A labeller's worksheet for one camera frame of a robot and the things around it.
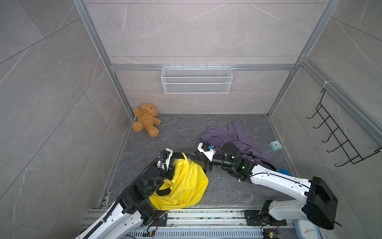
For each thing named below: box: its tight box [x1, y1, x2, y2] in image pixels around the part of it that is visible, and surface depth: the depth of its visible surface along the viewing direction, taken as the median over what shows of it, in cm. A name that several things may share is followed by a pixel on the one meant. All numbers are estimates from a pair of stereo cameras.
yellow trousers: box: [149, 152, 209, 211], surface depth 73 cm
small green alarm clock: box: [269, 139, 284, 151], surface depth 102 cm
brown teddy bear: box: [132, 102, 162, 137], surface depth 109 cm
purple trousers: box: [197, 120, 277, 171], surface depth 102 cm
